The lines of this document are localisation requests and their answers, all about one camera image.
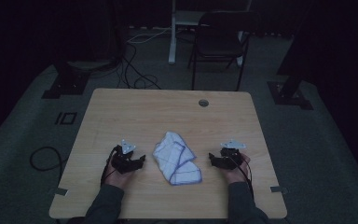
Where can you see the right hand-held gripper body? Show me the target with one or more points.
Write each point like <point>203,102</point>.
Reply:
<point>231,157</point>

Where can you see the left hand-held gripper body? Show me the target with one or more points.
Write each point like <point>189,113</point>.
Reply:
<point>121,160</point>

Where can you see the white cloth with purple border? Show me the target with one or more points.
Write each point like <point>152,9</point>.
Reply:
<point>175,158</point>

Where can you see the person's left hand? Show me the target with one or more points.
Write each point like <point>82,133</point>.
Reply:
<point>115,178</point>

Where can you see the person's right hand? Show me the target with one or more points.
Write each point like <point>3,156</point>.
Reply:
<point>237,175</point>

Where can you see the grey table grommet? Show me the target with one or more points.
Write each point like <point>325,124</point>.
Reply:
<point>203,103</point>

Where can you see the black stand base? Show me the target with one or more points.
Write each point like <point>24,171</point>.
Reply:
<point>289,95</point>
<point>66,82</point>

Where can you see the black folding chair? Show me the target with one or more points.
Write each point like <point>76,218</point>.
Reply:
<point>219,40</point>

